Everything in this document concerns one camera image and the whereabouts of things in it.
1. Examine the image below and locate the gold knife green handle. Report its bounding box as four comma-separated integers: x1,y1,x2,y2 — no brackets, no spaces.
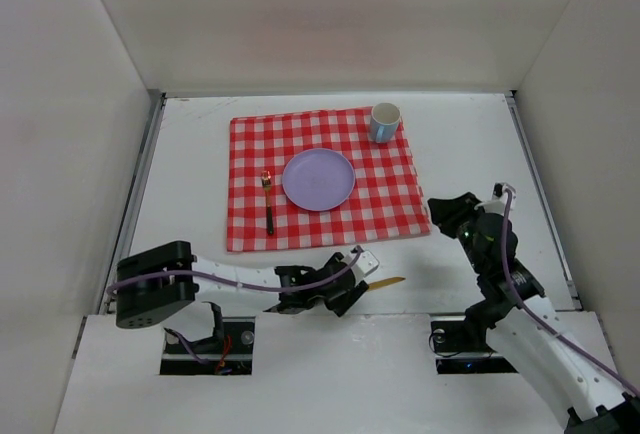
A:
368,276,405,291

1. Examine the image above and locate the light blue mug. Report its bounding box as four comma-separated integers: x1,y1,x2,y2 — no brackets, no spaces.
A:
369,103,401,143

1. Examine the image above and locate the lilac plastic plate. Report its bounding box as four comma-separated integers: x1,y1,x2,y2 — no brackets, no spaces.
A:
281,148,356,212

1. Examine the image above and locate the gold fork green handle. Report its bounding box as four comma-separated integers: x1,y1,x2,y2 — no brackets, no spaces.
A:
261,170,274,236

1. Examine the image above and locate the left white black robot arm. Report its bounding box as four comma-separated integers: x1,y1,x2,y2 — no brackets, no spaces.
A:
107,241,380,332

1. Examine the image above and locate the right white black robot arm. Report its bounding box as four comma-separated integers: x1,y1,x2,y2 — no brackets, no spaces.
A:
427,183,639,433

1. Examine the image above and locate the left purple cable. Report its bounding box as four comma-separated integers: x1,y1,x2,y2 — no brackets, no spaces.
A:
107,246,364,298

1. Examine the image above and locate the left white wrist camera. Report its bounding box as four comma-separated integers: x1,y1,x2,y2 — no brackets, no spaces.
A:
344,249,380,283

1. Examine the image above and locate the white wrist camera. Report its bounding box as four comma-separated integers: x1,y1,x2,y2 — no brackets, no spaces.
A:
344,249,380,283
481,183,516,215

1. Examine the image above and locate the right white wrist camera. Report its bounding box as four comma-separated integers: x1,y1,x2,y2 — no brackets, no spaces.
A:
481,183,516,215

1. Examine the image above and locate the right aluminium table rail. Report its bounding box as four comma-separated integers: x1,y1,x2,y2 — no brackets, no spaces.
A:
504,90,584,311

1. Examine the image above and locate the aluminium table rail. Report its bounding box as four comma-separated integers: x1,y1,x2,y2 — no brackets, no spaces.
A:
94,89,166,314
504,90,584,311

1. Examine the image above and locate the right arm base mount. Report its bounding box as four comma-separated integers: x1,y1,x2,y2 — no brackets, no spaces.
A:
428,302,517,375

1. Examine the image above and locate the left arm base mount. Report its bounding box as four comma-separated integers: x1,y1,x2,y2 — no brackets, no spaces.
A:
159,303,255,377

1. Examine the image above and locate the left aluminium table rail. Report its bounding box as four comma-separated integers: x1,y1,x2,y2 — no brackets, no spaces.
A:
94,89,166,314

